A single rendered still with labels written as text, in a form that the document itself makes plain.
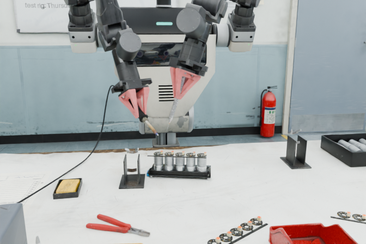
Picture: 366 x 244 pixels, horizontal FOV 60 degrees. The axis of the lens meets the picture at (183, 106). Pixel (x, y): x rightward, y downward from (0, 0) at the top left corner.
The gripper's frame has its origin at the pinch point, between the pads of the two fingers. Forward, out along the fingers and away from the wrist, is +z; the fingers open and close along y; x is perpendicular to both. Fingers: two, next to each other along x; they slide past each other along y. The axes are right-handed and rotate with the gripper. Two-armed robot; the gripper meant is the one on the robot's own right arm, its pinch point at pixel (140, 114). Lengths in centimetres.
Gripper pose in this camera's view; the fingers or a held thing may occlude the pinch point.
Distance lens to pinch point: 88.7
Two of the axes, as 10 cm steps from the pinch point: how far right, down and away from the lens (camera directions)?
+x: -5.6, 3.1, 7.7
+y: 7.7, -1.4, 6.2
